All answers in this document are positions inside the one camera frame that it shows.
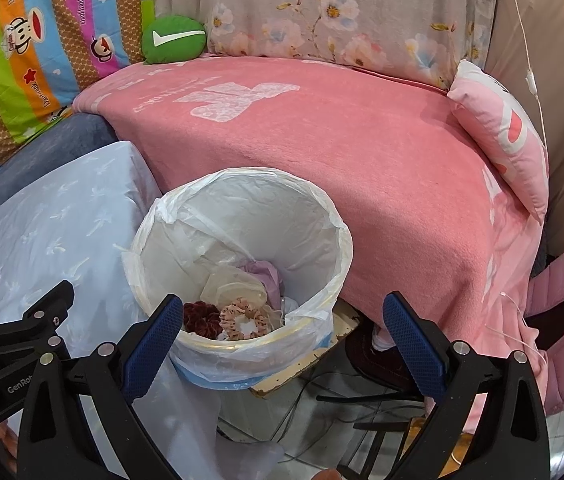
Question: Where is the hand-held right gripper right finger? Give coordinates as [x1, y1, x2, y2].
[383, 291, 551, 480]

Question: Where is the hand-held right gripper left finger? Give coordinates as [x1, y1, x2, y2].
[16, 294, 184, 480]

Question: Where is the dark red scrunchie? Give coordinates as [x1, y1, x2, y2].
[182, 301, 223, 338]

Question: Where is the translucent beige plastic wrapper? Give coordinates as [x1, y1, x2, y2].
[204, 265, 267, 311]

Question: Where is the pink patterned scrunchie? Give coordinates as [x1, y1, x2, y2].
[218, 297, 271, 341]

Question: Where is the trash bin with white liner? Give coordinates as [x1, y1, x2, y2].
[122, 167, 354, 391]

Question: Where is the person's left hand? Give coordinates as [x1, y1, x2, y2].
[0, 422, 19, 461]

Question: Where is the dark stool seat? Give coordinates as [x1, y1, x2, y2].
[344, 322, 417, 393]

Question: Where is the black metal stand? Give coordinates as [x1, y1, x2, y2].
[317, 390, 432, 480]

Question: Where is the light blue patterned tablecloth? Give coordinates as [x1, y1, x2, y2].
[0, 141, 283, 480]

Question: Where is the worn wooden board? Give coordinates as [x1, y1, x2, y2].
[252, 305, 363, 401]

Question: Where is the pink blanket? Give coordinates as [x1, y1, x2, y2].
[72, 52, 547, 433]

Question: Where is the pink printed pillow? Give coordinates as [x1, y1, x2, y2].
[446, 59, 548, 225]

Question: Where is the striped cartoon printed blanket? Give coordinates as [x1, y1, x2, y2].
[0, 0, 163, 196]

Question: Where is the green round cushion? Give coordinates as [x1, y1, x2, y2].
[141, 16, 207, 65]

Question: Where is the grey floral blanket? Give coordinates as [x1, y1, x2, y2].
[154, 0, 500, 92]

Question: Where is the white cable with switch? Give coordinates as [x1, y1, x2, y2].
[499, 0, 550, 161]

